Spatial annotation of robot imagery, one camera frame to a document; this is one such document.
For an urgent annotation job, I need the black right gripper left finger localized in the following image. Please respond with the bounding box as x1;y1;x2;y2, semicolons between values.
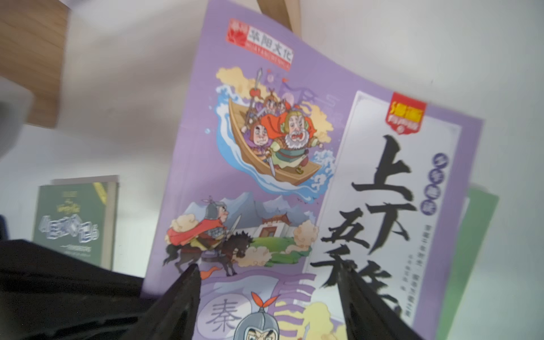
121;264;201;340

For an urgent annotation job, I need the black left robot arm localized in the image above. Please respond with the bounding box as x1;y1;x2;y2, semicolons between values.
1;220;155;339

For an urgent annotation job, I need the green pink bottom comic book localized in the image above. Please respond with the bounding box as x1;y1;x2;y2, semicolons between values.
436;186;500;339

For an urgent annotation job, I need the green wimpy kid book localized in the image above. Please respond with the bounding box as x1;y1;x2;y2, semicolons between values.
32;175;119;270

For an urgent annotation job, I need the wooden two-tier bookshelf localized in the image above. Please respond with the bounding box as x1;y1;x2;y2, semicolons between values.
0;0;303;129

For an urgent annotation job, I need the purple cartoon comic book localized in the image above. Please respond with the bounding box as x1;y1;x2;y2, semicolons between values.
142;1;483;339

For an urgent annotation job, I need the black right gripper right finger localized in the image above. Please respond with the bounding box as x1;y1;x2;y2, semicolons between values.
337;262;422;340

